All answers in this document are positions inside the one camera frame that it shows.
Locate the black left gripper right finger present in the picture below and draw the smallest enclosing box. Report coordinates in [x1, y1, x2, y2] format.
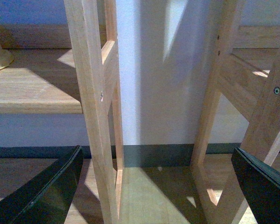
[231, 147, 280, 224]

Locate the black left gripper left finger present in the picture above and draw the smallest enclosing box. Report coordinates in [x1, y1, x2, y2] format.
[0, 146, 84, 224]

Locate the left wooden shelf unit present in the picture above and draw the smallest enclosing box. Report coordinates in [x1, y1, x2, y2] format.
[0, 0, 124, 224]

